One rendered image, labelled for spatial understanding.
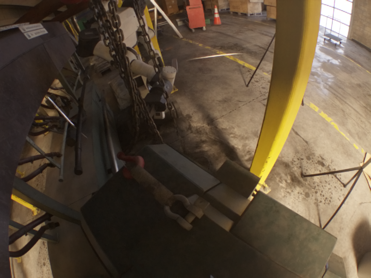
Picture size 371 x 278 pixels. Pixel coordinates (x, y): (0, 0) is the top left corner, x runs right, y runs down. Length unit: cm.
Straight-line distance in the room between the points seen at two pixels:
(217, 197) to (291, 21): 48
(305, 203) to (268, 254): 110
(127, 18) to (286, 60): 85
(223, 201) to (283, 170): 110
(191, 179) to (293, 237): 29
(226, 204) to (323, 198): 124
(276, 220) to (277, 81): 40
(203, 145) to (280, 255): 129
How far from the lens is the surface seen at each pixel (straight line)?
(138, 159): 46
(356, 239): 174
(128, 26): 105
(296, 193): 142
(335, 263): 53
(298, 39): 46
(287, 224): 37
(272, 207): 37
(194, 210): 32
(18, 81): 85
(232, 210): 39
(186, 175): 43
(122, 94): 231
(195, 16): 502
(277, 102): 57
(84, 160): 106
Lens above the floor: 122
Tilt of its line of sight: 50 degrees down
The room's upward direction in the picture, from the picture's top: 17 degrees counter-clockwise
